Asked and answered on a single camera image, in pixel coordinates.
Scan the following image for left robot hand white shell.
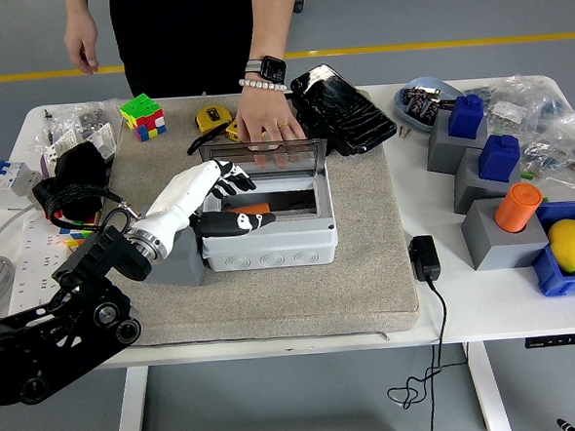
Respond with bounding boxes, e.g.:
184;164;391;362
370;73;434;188
137;156;279;245

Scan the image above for person's left hand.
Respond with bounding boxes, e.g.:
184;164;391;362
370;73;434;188
233;85;309;172

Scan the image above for person's right hand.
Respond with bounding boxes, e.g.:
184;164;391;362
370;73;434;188
62;20;101;77

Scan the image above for orange cylinder battery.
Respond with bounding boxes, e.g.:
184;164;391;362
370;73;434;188
492;181;547;236
230;202;272;216

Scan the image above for grey plastic box clear lid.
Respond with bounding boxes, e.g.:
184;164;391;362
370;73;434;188
195;135;341;274

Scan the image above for yellow tape measure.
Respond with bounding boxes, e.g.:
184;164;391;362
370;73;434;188
194;103;233;137
185;120;244;156

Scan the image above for black wrist watch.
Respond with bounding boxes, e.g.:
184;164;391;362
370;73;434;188
244;54;288;85

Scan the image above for grey block with round hole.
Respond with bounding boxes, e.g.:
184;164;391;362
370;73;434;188
146;224;210;290
458;194;552;273

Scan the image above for clear bag of metal nuts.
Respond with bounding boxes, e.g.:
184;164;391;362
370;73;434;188
75;106;111;133

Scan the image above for glossy black case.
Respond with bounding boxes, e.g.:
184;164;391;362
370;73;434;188
288;59;400;160

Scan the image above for table control panel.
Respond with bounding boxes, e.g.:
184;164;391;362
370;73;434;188
523;333;575;349

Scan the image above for white table leg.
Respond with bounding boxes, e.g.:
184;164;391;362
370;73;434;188
108;365;153;431
463;339;513;431

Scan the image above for puzzle cube green face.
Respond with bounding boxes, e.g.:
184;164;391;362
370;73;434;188
117;92;169;144

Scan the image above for clear bags with white labels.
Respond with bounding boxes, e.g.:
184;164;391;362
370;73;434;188
29;98;125;178

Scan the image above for person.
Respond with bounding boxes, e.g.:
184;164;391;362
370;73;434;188
107;0;286;103

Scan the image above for black cloth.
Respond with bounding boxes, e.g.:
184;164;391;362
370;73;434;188
28;140;113;225

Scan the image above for puzzle cube under cloth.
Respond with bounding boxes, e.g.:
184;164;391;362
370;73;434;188
57;212;104;250

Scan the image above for grey-brown mat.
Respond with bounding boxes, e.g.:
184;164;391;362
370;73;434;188
64;83;422;353

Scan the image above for light blue bowl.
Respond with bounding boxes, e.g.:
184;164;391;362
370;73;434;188
391;74;464;137

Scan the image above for blue plastic bin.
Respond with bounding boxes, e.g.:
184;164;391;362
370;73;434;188
528;200;575;299

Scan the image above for dark printed packets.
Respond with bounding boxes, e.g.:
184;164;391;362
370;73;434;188
401;84;443;124

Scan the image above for white circuit breaker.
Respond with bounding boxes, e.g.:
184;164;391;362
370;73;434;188
0;156;44;211

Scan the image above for white power strip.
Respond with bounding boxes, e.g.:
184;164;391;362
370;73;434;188
2;207;104;317

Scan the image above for grey block holder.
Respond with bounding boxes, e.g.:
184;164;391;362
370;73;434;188
423;109;491;175
449;142;525;216

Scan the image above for yellow lemon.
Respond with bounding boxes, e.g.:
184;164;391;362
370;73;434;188
546;217;575;275

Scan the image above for blue plastic block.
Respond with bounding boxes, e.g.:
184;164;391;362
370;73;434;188
475;132;522;184
444;93;488;142

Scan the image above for black power adapter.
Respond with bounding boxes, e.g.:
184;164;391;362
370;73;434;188
408;234;442;283

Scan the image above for clear bag of small parts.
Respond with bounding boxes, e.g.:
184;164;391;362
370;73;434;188
518;129;575;185
464;71;575;138

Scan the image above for white bead bracelet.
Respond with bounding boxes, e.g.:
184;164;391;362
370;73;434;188
238;75;288;96

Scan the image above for black pouch with strap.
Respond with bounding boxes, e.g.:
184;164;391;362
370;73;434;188
287;88;348;161

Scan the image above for black adapter cord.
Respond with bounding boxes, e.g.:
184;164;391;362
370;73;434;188
379;276;473;431

